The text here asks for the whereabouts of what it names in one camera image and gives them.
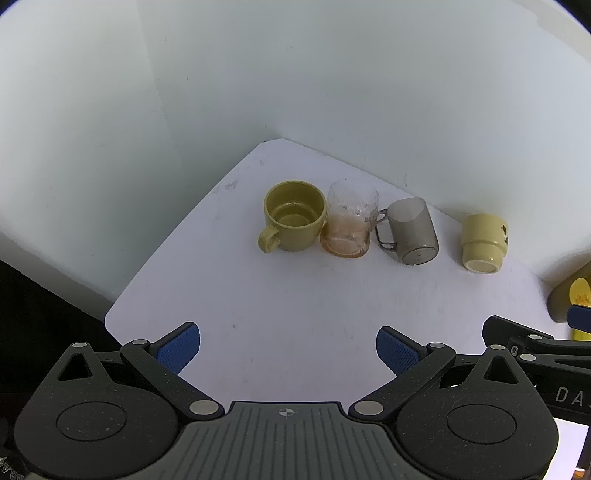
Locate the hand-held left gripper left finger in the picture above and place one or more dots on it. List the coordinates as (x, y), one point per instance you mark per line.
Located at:
(181, 347)

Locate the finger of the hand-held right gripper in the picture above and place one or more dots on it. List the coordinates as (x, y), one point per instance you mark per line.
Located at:
(580, 318)
(512, 333)

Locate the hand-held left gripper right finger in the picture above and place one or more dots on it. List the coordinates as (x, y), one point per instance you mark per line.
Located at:
(396, 349)

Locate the pale yellow printed cup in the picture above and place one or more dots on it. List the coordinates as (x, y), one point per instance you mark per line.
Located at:
(484, 240)

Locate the clear glass cup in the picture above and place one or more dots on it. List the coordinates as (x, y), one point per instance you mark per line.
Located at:
(349, 221)

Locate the olive green cup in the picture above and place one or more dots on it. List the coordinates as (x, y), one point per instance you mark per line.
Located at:
(295, 221)

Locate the grey translucent mug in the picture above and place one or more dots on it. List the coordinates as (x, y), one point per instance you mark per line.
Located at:
(413, 230)

